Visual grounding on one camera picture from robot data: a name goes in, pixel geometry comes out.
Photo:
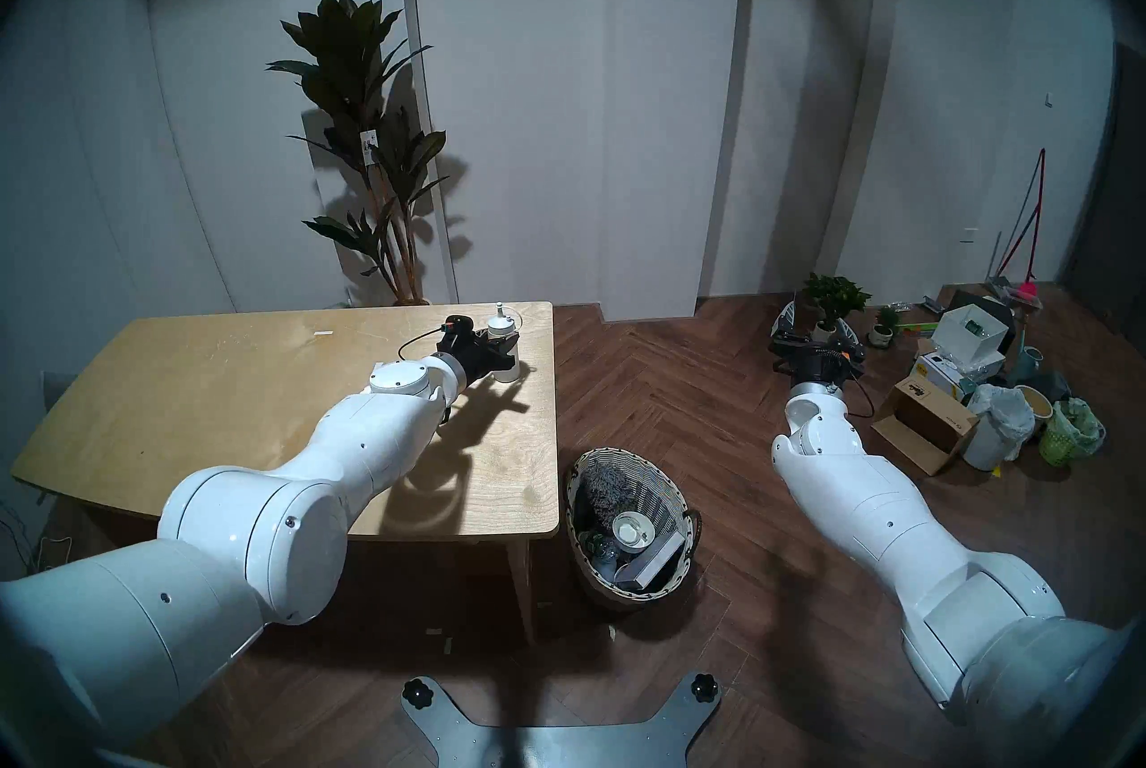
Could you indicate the white box yellow label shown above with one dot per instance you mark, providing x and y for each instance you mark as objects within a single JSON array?
[{"x": 940, "y": 372}]

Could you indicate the black base knob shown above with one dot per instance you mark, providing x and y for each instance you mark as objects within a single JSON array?
[
  {"x": 704, "y": 688},
  {"x": 417, "y": 695}
]

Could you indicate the green yellow flat packet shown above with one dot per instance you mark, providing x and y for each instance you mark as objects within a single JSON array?
[{"x": 919, "y": 327}]

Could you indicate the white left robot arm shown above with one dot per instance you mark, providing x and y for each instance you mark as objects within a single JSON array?
[{"x": 269, "y": 524}]

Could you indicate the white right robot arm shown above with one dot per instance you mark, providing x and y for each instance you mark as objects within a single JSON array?
[{"x": 877, "y": 507}]

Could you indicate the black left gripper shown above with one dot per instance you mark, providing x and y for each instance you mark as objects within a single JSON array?
[{"x": 467, "y": 359}]

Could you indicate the white ceramic bowl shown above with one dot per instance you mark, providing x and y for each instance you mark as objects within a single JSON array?
[{"x": 646, "y": 544}]

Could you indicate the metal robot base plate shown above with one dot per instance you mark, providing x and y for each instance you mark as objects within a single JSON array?
[{"x": 537, "y": 753}]

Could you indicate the light wooden table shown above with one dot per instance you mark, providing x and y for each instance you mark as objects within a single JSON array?
[{"x": 134, "y": 417}]

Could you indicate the white open box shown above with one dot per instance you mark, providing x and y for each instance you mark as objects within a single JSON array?
[{"x": 962, "y": 337}]

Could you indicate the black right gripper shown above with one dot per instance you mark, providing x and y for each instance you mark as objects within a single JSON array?
[{"x": 819, "y": 365}]

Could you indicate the brown cardboard box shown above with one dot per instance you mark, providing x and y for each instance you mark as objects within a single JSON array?
[{"x": 927, "y": 422}]

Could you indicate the white bin with bag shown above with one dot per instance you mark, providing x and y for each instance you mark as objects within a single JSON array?
[{"x": 996, "y": 426}]

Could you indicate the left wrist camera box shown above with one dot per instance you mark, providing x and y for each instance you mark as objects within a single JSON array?
[{"x": 458, "y": 325}]

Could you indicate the white plant tag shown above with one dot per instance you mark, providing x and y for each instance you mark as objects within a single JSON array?
[{"x": 367, "y": 149}]

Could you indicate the tall dark leafy plant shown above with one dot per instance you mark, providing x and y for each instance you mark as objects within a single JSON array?
[{"x": 345, "y": 59}]

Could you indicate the cream bucket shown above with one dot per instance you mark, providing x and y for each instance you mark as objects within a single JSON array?
[{"x": 1034, "y": 404}]

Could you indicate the white woven basket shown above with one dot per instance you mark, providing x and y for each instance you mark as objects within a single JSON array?
[{"x": 627, "y": 596}]

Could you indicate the grey flat box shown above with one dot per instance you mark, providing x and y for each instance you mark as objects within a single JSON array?
[{"x": 654, "y": 565}]

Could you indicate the green label water bottle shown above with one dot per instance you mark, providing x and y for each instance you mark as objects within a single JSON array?
[{"x": 595, "y": 547}]

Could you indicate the grey fluffy plush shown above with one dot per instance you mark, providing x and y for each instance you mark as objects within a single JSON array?
[{"x": 609, "y": 493}]

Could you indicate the white squeeze bottle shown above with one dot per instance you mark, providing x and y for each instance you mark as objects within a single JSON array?
[{"x": 501, "y": 323}]

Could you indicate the bushy small potted plant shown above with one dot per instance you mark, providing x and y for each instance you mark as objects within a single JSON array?
[{"x": 842, "y": 294}]

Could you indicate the tiny potted plant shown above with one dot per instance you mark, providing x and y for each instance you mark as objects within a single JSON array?
[{"x": 885, "y": 320}]

